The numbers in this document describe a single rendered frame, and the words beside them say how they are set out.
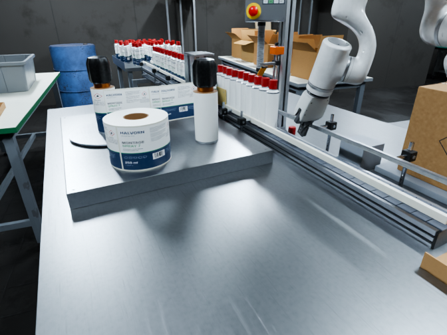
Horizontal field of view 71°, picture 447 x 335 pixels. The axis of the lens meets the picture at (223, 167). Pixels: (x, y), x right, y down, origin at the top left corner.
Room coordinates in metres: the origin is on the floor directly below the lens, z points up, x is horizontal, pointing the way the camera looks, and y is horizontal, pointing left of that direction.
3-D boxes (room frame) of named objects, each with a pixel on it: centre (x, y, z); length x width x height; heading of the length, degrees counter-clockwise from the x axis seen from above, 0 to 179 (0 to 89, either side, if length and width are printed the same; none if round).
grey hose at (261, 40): (1.50, -0.17, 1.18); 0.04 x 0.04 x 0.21
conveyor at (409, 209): (1.31, -0.16, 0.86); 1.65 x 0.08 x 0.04; 26
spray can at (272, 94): (1.23, -0.20, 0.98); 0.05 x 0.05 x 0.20
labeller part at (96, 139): (1.20, 0.46, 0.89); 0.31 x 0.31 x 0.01
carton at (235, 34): (4.68, -0.30, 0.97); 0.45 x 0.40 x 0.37; 111
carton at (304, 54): (3.05, -0.86, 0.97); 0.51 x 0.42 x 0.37; 114
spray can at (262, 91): (1.27, -0.17, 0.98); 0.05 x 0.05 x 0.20
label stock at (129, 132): (0.96, 0.28, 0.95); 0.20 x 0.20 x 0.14
